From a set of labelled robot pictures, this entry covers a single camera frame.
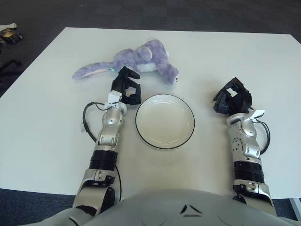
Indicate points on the white table leg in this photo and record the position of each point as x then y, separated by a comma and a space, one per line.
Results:
296, 207

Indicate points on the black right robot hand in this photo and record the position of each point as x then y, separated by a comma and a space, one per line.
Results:
240, 101

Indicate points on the black office chair base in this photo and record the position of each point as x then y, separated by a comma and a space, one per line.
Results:
9, 64

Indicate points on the white plate with black rim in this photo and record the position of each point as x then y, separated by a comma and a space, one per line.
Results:
164, 122

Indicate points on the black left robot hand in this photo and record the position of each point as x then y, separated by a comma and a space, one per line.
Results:
120, 82

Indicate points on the purple plush bunny doll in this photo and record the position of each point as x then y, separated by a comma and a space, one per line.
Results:
141, 56

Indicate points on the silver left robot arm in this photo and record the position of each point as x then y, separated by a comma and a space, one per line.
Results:
109, 131

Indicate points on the grey robot torso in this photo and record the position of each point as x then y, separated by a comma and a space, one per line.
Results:
164, 212

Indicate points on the dark box on floor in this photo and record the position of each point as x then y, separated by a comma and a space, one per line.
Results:
11, 35

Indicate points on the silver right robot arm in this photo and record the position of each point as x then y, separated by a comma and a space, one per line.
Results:
247, 141

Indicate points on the white paper on floor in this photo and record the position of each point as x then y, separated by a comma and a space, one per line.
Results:
8, 26

